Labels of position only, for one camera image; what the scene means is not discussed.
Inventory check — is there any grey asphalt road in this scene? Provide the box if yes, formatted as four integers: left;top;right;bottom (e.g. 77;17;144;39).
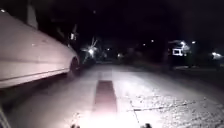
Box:
0;62;224;128

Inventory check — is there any dark vehicle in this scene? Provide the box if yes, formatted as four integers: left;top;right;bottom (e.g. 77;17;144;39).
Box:
164;39;192;69

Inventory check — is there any white car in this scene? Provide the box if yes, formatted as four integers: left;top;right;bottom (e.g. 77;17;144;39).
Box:
0;9;82;90

